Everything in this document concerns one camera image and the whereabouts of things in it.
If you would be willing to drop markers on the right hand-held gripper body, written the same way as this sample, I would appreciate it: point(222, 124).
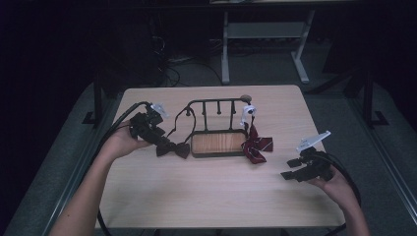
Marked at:
point(314, 164)

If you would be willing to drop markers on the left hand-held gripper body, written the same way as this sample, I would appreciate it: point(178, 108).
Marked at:
point(146, 128)

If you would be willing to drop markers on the maroon striped bow tie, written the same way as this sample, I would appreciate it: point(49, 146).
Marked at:
point(257, 147)

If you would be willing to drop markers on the black hook rack wooden base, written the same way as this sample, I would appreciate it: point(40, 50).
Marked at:
point(218, 142)

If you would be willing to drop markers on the person's left hand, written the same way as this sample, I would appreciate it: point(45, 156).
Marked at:
point(119, 142)

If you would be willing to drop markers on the person's right hand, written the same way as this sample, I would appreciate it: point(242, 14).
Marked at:
point(334, 188)

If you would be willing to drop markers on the black metal stand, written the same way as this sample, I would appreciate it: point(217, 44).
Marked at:
point(369, 101)
point(97, 101)

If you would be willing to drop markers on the round grey table grommet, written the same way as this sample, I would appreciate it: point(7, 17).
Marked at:
point(246, 97)

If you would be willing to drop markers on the white metal desk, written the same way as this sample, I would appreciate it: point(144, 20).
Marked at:
point(265, 30)

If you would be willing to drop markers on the grey metal rail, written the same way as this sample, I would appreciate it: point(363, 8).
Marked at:
point(59, 196)
point(393, 164)

